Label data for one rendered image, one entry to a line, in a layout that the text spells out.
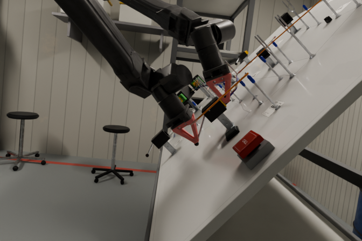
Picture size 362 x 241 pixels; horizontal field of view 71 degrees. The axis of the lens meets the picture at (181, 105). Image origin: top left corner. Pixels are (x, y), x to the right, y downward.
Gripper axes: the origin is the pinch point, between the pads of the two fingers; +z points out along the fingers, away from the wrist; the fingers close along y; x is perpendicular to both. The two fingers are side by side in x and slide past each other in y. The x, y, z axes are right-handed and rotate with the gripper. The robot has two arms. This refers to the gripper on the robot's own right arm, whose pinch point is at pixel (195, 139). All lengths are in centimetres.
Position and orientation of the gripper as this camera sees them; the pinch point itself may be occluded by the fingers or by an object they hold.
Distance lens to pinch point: 72.9
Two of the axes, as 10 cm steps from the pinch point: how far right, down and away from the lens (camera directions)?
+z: 5.6, 8.2, 1.2
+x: -8.2, 5.3, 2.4
